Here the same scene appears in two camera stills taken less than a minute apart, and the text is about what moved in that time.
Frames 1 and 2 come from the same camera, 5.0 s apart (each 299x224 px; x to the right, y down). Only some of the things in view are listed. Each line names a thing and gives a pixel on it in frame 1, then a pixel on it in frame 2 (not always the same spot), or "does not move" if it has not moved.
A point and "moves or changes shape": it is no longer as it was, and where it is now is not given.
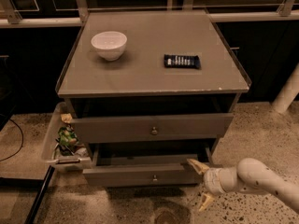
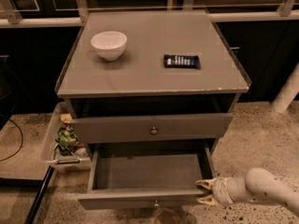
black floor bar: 32,213 does not move
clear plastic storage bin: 62,149 does not move
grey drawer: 153,164 moves or changes shape
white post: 288,92 does not move
